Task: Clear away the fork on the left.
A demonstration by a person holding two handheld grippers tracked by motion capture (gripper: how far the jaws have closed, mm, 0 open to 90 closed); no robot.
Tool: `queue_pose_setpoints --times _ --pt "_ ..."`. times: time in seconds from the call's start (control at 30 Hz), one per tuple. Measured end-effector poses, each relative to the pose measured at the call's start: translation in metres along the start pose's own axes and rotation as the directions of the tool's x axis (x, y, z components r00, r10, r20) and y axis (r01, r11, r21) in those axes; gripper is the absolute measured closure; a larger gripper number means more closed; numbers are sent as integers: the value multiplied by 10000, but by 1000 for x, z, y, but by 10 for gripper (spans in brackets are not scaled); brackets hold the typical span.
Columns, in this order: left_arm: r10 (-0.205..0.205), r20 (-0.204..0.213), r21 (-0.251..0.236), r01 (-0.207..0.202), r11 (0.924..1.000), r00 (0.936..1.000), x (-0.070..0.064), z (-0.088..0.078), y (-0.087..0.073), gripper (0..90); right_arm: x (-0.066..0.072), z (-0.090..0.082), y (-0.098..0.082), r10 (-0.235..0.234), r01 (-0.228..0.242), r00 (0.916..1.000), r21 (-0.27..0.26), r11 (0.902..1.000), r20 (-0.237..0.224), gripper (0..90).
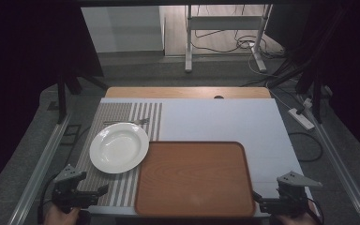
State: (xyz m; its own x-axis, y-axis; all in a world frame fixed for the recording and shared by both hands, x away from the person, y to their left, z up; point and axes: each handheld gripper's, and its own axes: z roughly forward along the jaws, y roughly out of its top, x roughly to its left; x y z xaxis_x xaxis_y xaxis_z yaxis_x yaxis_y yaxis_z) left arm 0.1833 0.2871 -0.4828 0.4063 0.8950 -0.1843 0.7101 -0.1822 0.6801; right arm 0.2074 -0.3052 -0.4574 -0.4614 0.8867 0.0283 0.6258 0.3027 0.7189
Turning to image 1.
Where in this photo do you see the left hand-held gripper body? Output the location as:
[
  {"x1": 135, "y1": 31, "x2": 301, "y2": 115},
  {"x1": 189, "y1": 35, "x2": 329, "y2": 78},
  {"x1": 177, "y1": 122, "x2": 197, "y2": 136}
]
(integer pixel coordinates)
[{"x1": 51, "y1": 163, "x2": 100, "y2": 215}]

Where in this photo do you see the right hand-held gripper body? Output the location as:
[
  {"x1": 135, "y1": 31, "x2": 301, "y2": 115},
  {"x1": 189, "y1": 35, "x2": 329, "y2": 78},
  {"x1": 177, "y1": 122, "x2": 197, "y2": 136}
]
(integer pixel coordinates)
[{"x1": 258, "y1": 171, "x2": 323, "y2": 218}]

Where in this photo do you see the person's right hand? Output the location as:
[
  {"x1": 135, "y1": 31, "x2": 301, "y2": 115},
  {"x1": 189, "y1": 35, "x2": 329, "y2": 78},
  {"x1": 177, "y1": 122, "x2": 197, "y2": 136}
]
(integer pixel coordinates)
[{"x1": 274, "y1": 200, "x2": 319, "y2": 225}]

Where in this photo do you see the person's left hand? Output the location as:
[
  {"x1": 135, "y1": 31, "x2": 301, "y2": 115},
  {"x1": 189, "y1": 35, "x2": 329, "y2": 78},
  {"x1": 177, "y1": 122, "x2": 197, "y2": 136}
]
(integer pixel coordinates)
[{"x1": 43, "y1": 204, "x2": 83, "y2": 225}]

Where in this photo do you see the black floor socket plate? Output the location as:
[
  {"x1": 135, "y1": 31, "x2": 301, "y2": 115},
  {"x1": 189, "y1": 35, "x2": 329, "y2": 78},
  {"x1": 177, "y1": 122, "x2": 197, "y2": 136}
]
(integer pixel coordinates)
[{"x1": 59, "y1": 124, "x2": 83, "y2": 146}]

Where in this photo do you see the white round plate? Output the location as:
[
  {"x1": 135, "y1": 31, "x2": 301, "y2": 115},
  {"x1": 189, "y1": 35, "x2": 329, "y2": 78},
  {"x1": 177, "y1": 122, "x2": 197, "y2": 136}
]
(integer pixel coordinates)
[{"x1": 89, "y1": 122, "x2": 150, "y2": 174}]

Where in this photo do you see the brown wooden tray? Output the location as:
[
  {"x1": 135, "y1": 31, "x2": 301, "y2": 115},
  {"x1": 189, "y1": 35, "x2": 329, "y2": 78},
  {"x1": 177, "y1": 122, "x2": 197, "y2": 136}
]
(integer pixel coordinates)
[{"x1": 134, "y1": 141, "x2": 257, "y2": 218}]

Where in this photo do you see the silver metal fork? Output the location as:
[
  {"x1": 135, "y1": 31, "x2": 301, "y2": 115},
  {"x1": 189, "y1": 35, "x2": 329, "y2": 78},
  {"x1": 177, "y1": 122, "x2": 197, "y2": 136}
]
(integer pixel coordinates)
[{"x1": 103, "y1": 117, "x2": 151, "y2": 126}]

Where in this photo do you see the grey striped placemat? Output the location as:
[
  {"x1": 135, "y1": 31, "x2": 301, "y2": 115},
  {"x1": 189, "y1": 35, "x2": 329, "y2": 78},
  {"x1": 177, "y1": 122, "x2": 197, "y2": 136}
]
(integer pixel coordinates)
[{"x1": 74, "y1": 101, "x2": 164, "y2": 207}]

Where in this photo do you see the black metal stand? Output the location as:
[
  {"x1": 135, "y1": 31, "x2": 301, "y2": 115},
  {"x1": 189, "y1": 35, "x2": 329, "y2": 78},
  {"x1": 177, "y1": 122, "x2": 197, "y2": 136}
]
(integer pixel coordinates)
[
  {"x1": 56, "y1": 70, "x2": 109, "y2": 125},
  {"x1": 294, "y1": 60, "x2": 326, "y2": 125}
]

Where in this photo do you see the white power strip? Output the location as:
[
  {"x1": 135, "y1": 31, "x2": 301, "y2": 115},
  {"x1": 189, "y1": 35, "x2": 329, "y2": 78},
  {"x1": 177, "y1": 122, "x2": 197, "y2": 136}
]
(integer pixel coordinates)
[{"x1": 287, "y1": 107, "x2": 316, "y2": 131}]

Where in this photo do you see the white table board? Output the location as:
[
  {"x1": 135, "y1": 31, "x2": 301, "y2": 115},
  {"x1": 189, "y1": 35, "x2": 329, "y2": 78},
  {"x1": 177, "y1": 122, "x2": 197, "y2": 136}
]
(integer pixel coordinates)
[{"x1": 85, "y1": 97, "x2": 314, "y2": 218}]

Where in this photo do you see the dark curtain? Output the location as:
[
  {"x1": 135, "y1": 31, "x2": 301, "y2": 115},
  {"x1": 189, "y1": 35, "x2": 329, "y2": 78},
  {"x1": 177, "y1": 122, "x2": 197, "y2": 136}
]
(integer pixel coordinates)
[
  {"x1": 263, "y1": 0, "x2": 360, "y2": 163},
  {"x1": 0, "y1": 0, "x2": 105, "y2": 201}
]

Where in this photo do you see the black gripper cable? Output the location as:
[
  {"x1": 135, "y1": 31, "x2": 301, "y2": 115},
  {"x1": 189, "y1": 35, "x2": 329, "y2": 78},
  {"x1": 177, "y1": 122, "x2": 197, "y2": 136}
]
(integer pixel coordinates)
[
  {"x1": 308, "y1": 197, "x2": 325, "y2": 225},
  {"x1": 37, "y1": 173, "x2": 60, "y2": 225}
]

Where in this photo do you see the aluminium rail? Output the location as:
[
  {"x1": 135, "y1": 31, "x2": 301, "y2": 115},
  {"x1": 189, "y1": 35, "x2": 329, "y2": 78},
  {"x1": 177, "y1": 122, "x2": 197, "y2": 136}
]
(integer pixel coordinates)
[
  {"x1": 299, "y1": 95, "x2": 360, "y2": 225},
  {"x1": 7, "y1": 112, "x2": 73, "y2": 225}
]

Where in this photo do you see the black looped floor cable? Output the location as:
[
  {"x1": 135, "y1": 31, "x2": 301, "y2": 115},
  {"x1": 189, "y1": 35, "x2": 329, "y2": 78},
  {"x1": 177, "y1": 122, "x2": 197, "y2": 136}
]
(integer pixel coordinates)
[{"x1": 288, "y1": 131, "x2": 324, "y2": 163}]

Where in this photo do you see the tangle of floor cables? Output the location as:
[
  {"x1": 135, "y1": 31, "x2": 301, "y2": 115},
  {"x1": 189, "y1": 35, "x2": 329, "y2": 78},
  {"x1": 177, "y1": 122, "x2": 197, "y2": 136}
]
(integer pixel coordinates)
[{"x1": 189, "y1": 27, "x2": 286, "y2": 61}]

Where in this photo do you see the white metal desk frame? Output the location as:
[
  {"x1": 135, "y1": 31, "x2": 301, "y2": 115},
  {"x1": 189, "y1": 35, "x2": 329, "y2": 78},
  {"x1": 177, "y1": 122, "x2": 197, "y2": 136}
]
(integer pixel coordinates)
[{"x1": 184, "y1": 4, "x2": 274, "y2": 74}]

